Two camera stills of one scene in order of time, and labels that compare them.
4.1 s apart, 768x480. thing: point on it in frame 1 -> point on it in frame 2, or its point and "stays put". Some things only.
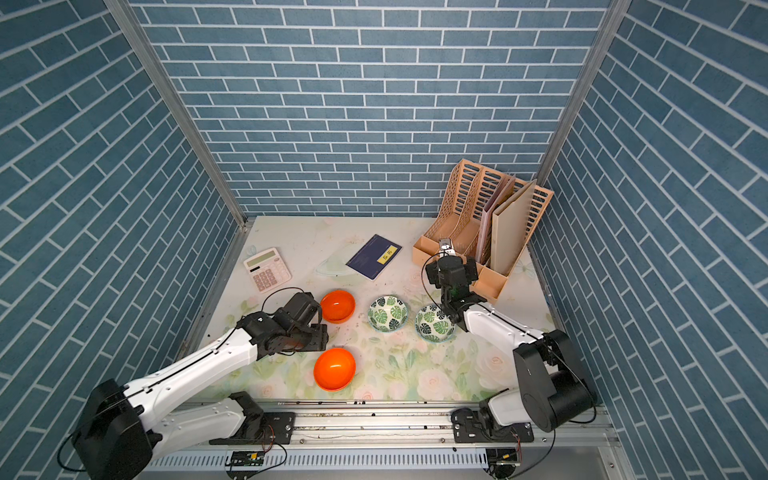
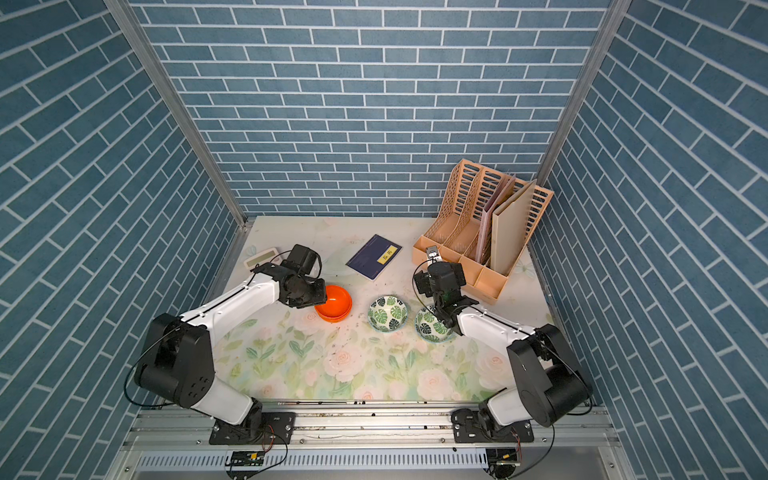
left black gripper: x=320 y=339 -> x=319 y=297
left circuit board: x=249 y=458 stays put
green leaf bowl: x=433 y=326 stays put
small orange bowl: x=337 y=306 stays put
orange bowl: x=334 y=369 -> x=337 y=308
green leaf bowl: x=387 y=313 stays put
